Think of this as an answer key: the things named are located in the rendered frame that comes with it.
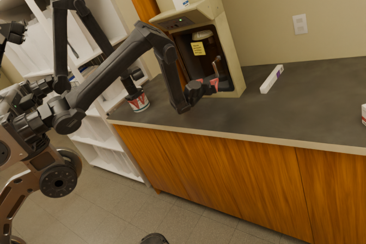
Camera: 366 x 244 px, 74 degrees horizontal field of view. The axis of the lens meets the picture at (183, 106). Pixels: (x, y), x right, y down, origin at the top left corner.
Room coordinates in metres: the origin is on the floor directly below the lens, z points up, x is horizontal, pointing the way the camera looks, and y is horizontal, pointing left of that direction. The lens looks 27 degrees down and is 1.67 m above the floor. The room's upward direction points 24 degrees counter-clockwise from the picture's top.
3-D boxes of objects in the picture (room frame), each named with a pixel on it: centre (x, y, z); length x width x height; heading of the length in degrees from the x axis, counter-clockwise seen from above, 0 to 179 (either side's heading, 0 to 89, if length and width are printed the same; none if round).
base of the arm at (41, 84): (1.18, 0.58, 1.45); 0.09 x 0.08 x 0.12; 17
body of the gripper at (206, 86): (1.07, -0.10, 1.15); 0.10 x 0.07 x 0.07; 43
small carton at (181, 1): (1.26, -0.20, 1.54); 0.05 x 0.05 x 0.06; 43
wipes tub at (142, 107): (1.66, 0.28, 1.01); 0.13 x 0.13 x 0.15
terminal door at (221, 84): (1.32, -0.20, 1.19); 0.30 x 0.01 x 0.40; 43
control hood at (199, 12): (1.29, -0.17, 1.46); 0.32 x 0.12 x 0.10; 43
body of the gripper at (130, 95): (1.33, 0.23, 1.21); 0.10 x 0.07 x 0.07; 133
